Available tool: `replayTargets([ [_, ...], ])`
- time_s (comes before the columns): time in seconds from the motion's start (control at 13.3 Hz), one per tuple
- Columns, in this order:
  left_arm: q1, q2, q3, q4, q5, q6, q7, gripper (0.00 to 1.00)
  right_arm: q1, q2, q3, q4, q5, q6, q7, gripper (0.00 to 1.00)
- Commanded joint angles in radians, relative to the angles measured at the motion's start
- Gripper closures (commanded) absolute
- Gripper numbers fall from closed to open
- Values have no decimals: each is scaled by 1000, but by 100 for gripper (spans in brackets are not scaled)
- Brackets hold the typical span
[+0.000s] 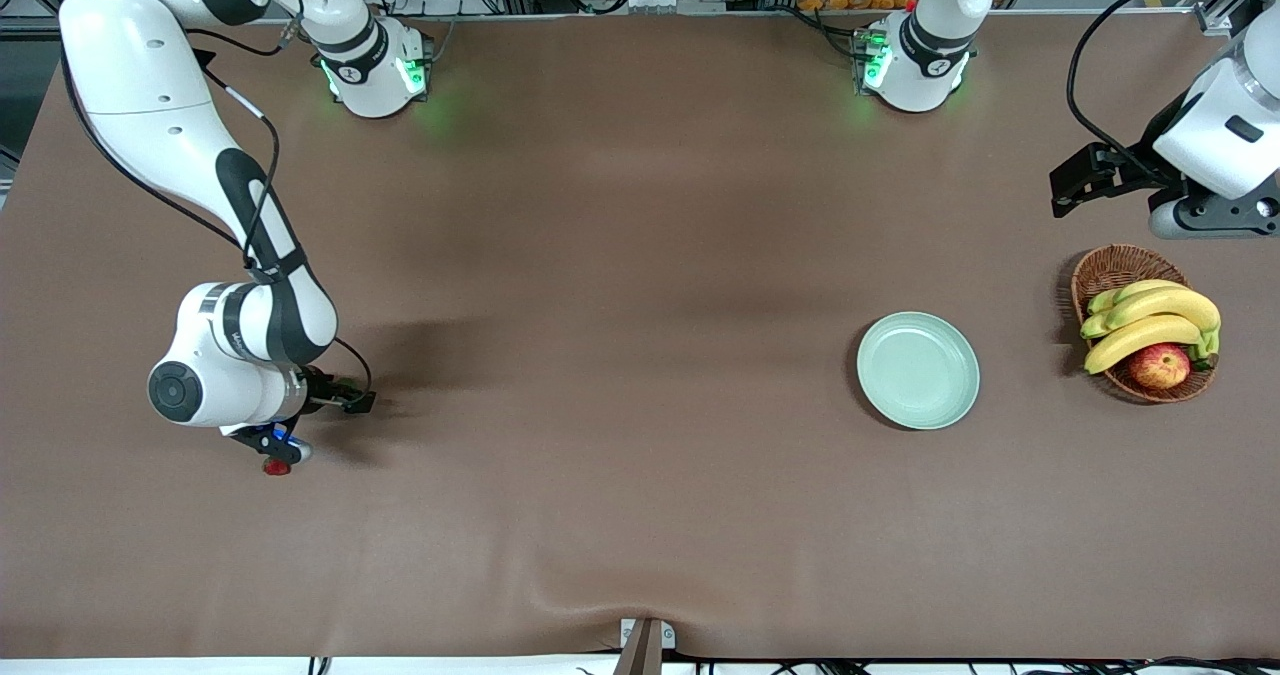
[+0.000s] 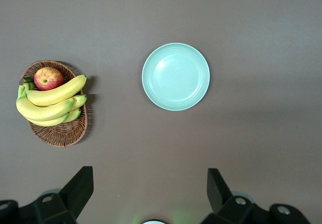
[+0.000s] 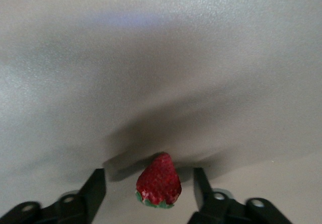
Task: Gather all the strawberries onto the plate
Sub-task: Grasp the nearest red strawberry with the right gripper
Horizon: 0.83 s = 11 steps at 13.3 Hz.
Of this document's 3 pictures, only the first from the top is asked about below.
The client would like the pale green round plate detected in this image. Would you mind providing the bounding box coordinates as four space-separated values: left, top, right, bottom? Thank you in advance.
856 311 981 431

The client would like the brown wicker basket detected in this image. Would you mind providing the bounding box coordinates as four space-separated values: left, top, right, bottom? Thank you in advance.
1071 244 1219 404

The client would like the yellow banana bunch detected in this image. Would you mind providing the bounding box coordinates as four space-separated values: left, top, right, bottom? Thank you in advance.
1080 279 1223 376

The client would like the red yellow apple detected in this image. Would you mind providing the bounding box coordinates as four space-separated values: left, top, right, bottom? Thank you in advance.
1128 343 1192 391

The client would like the brown table cover cloth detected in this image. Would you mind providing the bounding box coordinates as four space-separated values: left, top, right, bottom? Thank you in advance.
0 10 1280 661

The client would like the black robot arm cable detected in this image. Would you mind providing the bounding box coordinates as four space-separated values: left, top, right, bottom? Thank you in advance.
60 25 376 396
1064 0 1261 171

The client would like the grey table edge bracket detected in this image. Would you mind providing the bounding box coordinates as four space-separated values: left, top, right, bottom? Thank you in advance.
612 617 677 675

